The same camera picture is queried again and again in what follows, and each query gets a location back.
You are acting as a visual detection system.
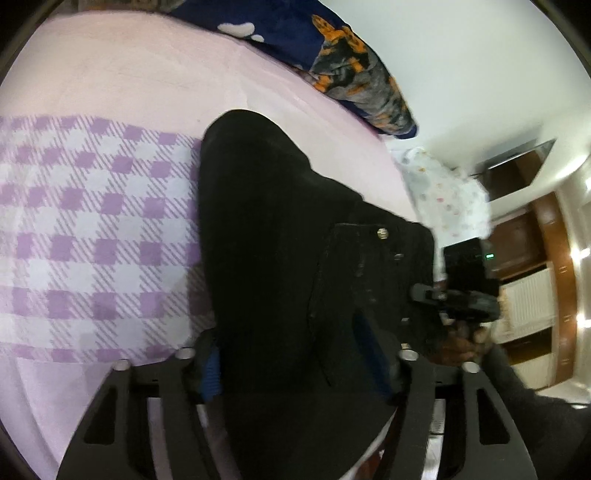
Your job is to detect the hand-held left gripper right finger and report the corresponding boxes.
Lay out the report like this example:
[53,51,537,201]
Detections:
[351,314,539,480]

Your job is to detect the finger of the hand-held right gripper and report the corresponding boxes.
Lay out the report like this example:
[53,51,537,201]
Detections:
[410,282,451,308]

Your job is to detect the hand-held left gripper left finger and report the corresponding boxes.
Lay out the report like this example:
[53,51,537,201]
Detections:
[55,332,241,480]

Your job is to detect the black pants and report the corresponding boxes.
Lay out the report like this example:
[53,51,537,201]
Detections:
[196,108,444,480]

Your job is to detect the person's right forearm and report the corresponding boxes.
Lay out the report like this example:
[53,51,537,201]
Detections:
[482,344,591,480]

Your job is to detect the person's right hand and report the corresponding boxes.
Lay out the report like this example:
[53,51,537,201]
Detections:
[436,320,496,368]

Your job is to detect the white radiator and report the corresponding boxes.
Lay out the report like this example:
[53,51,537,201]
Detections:
[496,268,555,344]

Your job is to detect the white dotted pillow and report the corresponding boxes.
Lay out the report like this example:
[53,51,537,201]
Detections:
[392,147,492,283]

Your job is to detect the pink purple checked bedsheet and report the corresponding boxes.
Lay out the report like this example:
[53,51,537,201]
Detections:
[0,9,426,480]

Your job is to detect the navy patterned pillow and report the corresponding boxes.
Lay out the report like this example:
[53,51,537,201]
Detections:
[157,0,419,139]

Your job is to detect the brown wooden door frame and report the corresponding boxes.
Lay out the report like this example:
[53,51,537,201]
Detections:
[480,191,578,387]

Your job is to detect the grey framed wall opening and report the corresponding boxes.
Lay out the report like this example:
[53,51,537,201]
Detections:
[473,137,557,204]

